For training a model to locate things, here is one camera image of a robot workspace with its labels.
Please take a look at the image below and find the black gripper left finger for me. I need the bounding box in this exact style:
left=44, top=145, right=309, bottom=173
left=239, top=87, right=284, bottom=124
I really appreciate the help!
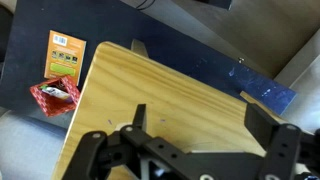
left=61, top=103, right=201, bottom=180

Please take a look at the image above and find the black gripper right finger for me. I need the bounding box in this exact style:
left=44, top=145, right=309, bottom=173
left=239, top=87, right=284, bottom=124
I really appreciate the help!
left=244, top=103, right=320, bottom=180

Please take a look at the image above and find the light wooden table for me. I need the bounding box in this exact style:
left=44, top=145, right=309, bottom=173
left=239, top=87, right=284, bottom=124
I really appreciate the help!
left=51, top=39, right=301, bottom=180

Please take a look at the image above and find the red woven basket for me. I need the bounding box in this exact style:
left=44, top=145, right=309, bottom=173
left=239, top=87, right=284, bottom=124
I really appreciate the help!
left=29, top=74, right=82, bottom=118

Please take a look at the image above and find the white packet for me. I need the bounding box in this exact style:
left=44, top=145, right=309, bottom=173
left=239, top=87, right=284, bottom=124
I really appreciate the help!
left=39, top=84, right=73, bottom=101

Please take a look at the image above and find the grey sofa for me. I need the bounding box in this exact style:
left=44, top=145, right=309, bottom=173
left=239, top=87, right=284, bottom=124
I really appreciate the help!
left=0, top=106, right=74, bottom=180

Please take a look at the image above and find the thin black cable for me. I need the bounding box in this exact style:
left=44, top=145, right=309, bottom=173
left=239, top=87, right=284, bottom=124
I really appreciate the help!
left=134, top=0, right=156, bottom=11

